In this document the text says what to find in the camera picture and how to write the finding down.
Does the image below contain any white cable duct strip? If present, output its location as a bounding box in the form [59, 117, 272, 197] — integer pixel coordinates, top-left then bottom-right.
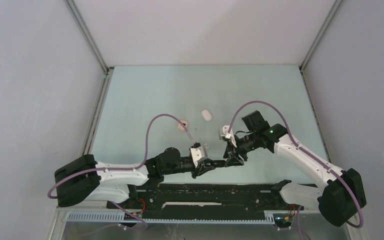
[66, 211, 276, 225]

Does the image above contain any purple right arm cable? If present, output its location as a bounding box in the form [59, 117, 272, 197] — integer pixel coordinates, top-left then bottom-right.
[227, 100, 365, 229]

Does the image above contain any aluminium frame post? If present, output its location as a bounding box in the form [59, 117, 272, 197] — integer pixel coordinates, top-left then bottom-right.
[63, 0, 114, 155]
[299, 0, 345, 74]

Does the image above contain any black oval earbud case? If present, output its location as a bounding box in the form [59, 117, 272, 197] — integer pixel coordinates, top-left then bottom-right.
[218, 160, 227, 167]

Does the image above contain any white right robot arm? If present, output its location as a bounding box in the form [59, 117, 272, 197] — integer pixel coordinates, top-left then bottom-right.
[219, 110, 367, 227]

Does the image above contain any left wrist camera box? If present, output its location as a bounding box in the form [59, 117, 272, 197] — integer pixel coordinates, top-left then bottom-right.
[190, 146, 208, 168]

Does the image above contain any white oval earbud case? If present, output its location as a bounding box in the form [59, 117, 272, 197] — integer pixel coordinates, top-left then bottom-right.
[201, 109, 213, 121]

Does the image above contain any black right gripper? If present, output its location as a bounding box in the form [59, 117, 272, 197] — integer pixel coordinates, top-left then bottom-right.
[223, 131, 260, 168]

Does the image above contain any aluminium frame post right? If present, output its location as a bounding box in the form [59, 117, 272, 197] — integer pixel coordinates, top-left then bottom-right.
[299, 0, 345, 74]

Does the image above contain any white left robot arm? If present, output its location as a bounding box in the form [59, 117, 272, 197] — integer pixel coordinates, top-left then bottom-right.
[54, 146, 227, 208]

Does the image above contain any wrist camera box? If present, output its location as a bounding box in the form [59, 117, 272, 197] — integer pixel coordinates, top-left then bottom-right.
[190, 146, 208, 168]
[219, 125, 237, 148]

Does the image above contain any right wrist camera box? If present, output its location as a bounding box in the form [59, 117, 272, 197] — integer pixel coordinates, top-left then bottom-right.
[219, 125, 237, 148]

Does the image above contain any pink square earbud case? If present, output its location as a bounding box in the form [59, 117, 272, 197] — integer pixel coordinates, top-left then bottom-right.
[177, 120, 189, 132]

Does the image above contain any aluminium frame post left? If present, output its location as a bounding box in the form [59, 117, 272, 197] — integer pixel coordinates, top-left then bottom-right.
[63, 0, 114, 155]

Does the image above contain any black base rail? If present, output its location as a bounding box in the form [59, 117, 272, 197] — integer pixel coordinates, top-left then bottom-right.
[119, 182, 298, 222]

